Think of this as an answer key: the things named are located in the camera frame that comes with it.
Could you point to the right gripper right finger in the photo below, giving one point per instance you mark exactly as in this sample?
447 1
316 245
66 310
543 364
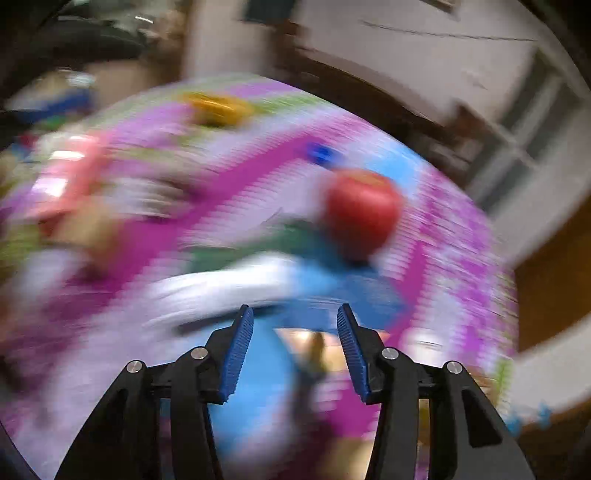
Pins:
468 437

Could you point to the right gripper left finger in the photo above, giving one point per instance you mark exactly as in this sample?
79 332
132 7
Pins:
120 438

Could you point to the white face mask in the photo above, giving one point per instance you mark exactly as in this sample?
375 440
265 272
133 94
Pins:
259 280

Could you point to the orange sponge block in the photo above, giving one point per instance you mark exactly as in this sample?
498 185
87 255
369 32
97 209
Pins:
94 230

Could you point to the green cloth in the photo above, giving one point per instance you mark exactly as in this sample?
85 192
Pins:
295 238

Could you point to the red tissue box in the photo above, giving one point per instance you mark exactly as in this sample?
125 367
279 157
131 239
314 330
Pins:
73 171

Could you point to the blue cigarette box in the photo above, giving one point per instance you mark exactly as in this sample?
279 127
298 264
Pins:
308 320

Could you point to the floral purple tablecloth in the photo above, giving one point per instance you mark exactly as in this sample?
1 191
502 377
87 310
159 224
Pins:
242 190

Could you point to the red apple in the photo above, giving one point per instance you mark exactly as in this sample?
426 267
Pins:
360 211

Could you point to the white glass double door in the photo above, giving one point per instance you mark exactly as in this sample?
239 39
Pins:
513 146

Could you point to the blue bottle cap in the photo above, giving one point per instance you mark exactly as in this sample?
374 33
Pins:
323 155

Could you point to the yellow snack packet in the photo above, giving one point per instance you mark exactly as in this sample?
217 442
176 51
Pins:
218 110

